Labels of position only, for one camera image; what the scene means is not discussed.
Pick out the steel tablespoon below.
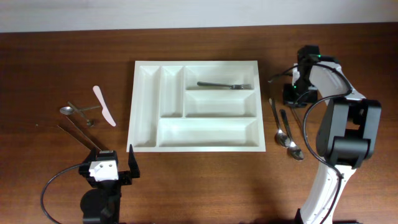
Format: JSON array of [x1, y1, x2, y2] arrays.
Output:
[[269, 98, 290, 148], [279, 109, 304, 161]]

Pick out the steel fork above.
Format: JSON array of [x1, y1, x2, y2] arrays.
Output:
[[291, 108, 303, 129], [197, 82, 252, 90]]

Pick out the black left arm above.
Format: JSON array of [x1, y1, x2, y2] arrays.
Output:
[[78, 146, 141, 223]]

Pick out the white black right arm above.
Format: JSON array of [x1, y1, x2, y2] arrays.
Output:
[[282, 45, 382, 223]]

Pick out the small dark steel spoon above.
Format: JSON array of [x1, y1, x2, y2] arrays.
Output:
[[68, 102, 95, 127]]

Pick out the pink plastic knife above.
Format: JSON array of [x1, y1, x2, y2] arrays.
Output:
[[93, 85, 116, 127]]

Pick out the small steel teaspoon left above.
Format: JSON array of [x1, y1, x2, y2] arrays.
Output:
[[59, 106, 100, 115]]

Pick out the white plastic cutlery tray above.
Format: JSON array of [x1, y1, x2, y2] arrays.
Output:
[[126, 60, 266, 152]]

